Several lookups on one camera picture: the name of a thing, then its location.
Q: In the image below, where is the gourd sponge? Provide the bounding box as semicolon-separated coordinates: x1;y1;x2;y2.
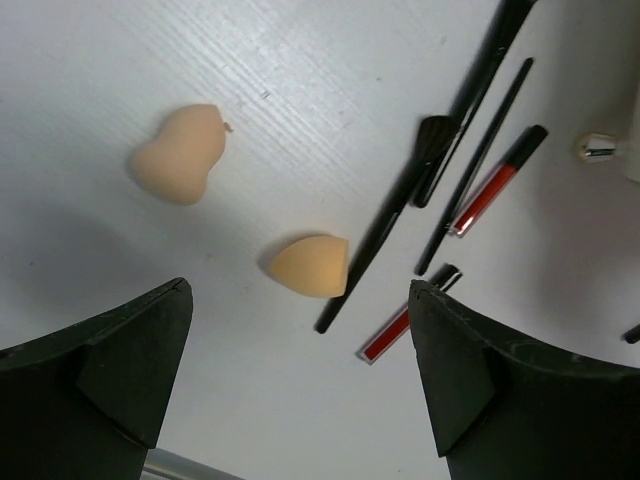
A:
130;104;231;206

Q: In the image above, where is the red lip gloss lower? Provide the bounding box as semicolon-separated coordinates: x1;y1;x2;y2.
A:
356;264;463;365

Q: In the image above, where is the white cylindrical drawer organizer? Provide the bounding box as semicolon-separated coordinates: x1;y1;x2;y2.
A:
573;93;639;183

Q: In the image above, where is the thin black liner brush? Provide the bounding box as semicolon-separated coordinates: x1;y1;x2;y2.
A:
414;57;535;276

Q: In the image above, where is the teardrop beige makeup sponge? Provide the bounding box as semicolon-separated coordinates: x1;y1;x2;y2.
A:
260;234;350;299

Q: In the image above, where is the black round-head makeup brush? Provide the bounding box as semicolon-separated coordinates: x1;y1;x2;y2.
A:
413;1;535;208

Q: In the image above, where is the red lip gloss centre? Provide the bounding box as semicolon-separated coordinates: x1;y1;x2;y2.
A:
449;125;548;238

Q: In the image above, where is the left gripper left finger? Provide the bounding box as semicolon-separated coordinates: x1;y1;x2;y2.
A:
1;278;193;479

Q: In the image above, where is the aluminium table frame rail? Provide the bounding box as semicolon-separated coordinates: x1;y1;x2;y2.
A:
140;448;238;480

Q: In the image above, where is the black small makeup brush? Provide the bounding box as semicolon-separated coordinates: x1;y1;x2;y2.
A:
314;115;457;334

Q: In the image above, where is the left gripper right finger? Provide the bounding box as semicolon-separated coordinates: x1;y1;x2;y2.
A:
408;281;639;479

